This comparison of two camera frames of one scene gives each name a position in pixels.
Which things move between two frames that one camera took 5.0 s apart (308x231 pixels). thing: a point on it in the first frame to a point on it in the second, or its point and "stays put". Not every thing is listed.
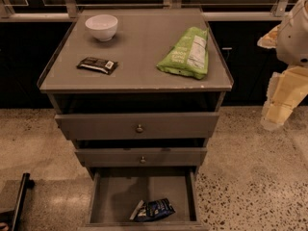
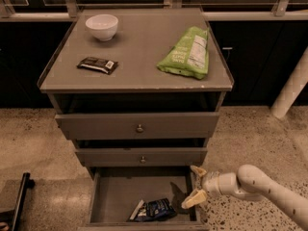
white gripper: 294,41 to 212,182
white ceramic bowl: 102,26 stays put
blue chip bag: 149,211 stays put
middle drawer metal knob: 142,161 stays put
